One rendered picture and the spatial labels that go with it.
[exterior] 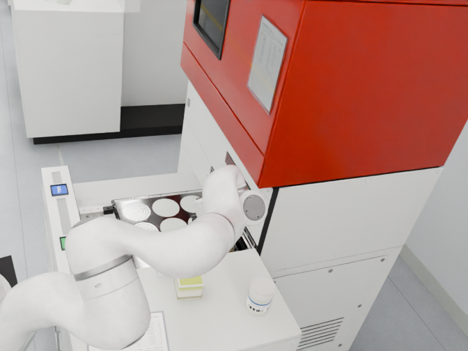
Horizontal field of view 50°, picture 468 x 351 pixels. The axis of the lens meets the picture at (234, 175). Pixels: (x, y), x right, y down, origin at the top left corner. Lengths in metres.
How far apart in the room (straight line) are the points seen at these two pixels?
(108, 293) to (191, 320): 0.64
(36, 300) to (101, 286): 0.16
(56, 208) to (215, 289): 0.61
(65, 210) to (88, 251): 0.93
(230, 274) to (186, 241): 0.76
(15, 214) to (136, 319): 2.39
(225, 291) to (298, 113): 0.57
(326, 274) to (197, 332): 0.73
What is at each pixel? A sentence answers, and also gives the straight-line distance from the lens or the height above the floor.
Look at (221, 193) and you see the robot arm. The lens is 1.10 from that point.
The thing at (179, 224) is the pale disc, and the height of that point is 0.90.
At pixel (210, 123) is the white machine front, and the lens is 1.97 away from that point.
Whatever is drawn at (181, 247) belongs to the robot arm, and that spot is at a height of 1.54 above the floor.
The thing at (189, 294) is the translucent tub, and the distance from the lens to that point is 1.50.
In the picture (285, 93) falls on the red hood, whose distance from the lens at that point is 1.35.
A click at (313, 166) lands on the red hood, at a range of 1.56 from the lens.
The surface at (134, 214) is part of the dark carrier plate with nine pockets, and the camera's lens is 1.85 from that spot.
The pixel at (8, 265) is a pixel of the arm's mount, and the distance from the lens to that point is 1.59.
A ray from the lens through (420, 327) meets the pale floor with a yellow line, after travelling 3.09.
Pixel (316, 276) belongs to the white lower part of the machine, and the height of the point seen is 0.74.
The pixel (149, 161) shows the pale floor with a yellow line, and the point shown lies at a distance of 3.61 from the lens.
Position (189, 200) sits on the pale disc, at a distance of 1.93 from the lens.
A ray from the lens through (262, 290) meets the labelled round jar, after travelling 1.46.
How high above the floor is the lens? 2.15
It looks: 37 degrees down
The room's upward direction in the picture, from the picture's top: 12 degrees clockwise
